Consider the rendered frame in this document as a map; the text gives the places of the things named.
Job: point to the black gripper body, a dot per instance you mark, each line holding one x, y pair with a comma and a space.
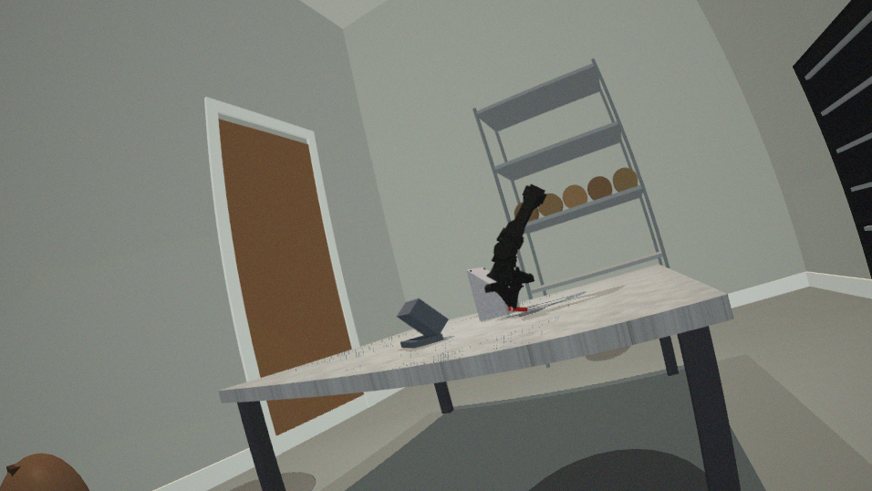
505, 272

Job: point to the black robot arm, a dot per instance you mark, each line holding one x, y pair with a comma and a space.
512, 235

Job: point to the grey sloped panel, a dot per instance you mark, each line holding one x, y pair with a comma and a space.
424, 319

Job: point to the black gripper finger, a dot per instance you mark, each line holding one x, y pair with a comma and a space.
504, 295
513, 295

